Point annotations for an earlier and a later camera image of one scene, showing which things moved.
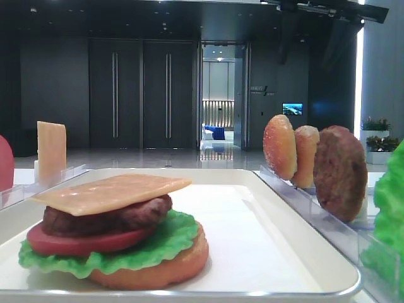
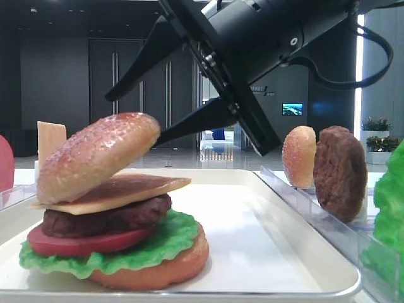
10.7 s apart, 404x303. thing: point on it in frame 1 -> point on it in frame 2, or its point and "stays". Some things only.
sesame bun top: [280, 147] -> [86, 154]
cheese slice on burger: [107, 193] stays
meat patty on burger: [131, 218] stays
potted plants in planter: [380, 145] stays
